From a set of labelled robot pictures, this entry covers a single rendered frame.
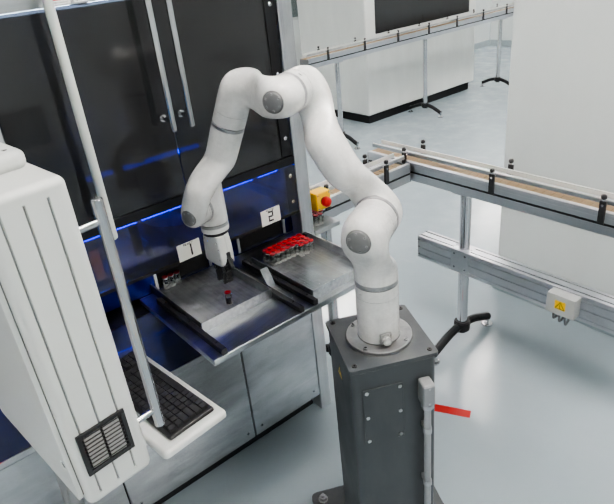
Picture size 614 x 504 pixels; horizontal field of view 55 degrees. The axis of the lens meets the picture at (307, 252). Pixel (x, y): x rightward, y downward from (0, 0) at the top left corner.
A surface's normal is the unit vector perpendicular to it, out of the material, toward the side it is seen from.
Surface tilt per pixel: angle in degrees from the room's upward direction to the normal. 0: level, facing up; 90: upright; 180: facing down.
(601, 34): 90
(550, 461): 0
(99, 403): 90
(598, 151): 90
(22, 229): 90
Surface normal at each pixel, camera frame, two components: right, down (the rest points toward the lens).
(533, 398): -0.10, -0.88
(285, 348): 0.64, 0.30
